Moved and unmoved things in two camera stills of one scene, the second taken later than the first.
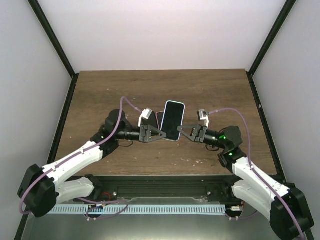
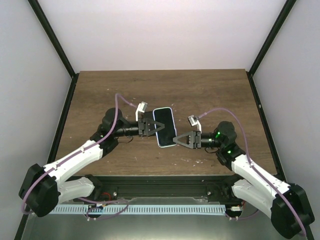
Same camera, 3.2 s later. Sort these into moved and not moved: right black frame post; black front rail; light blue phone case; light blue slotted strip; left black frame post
Moved: light blue phone case
Not moved: light blue slotted strip; right black frame post; left black frame post; black front rail
